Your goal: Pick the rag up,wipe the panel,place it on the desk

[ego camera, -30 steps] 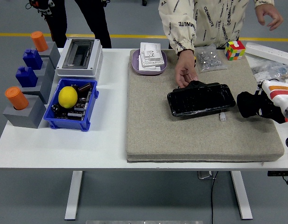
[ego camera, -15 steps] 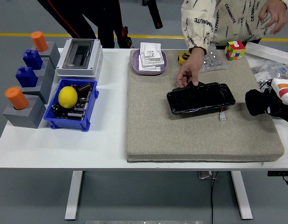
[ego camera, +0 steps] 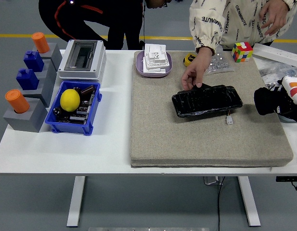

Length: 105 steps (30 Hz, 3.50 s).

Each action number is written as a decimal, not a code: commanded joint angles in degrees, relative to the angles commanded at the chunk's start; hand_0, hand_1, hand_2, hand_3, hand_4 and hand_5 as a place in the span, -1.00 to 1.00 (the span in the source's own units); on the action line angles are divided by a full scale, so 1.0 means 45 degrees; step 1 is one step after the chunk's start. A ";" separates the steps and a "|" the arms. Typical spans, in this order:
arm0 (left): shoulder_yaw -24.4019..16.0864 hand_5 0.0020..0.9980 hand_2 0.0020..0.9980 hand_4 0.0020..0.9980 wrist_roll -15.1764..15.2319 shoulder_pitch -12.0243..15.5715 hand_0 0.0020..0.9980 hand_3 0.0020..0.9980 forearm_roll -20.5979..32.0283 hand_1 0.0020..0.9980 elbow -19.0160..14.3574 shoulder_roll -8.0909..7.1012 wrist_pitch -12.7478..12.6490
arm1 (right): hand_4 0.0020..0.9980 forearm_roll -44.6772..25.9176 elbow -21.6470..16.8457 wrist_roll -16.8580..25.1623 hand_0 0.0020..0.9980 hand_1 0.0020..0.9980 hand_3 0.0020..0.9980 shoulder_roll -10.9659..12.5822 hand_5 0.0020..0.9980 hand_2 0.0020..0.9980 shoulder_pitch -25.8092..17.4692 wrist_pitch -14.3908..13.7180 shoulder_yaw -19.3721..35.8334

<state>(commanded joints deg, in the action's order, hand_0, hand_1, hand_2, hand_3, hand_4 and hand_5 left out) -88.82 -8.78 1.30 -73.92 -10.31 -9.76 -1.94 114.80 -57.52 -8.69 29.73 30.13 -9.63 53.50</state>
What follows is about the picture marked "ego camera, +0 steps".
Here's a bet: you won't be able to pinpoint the robot right hand white shell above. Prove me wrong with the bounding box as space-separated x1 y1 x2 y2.
268 76 297 118

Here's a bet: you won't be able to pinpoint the person's right hand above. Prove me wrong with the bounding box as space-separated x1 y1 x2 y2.
181 47 213 90

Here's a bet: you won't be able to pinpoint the person's left hand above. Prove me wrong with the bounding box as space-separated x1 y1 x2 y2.
258 0 291 37

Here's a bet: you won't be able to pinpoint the black rag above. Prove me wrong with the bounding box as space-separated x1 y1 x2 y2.
253 87 296 116

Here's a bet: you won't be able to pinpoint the black glossy display panel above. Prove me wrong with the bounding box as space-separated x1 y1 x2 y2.
171 83 244 118

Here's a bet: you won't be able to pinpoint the black desk control panel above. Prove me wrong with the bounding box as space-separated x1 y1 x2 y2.
275 176 297 183

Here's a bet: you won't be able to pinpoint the clear bag of metal nuts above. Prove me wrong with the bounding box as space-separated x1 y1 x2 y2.
206 45 235 76

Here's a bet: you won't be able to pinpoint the clear plastic parts bags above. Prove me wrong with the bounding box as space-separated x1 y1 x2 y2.
258 63 297 87

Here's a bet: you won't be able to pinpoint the long white power strip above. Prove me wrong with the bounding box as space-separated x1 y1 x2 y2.
252 43 297 67

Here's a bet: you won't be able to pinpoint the person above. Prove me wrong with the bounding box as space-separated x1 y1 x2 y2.
38 0 172 51
188 0 297 55

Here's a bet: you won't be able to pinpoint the white flat plate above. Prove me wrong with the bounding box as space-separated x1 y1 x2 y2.
141 64 167 75

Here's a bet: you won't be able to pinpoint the colourful puzzle cube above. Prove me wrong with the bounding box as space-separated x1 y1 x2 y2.
231 41 254 63

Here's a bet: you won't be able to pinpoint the purple tray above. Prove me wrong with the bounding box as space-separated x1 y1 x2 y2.
135 50 173 78

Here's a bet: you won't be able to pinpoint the grey-brown mat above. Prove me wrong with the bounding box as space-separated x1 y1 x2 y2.
129 50 294 168

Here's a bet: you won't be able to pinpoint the brown capacitor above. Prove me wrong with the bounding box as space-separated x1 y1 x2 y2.
80 84 96 97

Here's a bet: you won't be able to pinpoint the white table leg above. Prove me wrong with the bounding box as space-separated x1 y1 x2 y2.
237 176 261 227
66 176 86 228

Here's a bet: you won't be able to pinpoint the black circuit board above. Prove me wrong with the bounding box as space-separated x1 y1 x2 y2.
55 93 96 125

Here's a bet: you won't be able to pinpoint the yellow lemon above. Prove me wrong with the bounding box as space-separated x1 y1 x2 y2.
60 89 81 113

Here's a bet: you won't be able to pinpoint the grey block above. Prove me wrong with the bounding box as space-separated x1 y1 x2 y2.
19 72 58 108
2 97 48 133
32 42 64 72
35 59 58 97

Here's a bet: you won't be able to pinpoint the blue plastic bin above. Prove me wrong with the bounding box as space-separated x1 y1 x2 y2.
44 81 103 136

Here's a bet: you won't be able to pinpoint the orange cylinder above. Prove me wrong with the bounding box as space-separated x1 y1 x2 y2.
31 32 51 54
4 89 30 114

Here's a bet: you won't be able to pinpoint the blue block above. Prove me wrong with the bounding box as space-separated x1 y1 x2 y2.
15 68 40 91
23 50 45 73

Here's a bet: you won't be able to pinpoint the white switch plate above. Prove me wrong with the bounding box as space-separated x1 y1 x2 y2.
142 51 171 70

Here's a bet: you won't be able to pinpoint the white wall socket plate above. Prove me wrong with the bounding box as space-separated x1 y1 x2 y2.
144 43 167 60

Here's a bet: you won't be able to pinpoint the grey metal bracket box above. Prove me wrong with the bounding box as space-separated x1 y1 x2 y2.
203 176 224 186

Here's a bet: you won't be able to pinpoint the grey electrical enclosure box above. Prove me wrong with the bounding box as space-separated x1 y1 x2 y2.
57 39 107 81

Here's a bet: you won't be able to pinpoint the black hanging cable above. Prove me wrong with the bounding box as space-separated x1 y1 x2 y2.
217 176 226 231

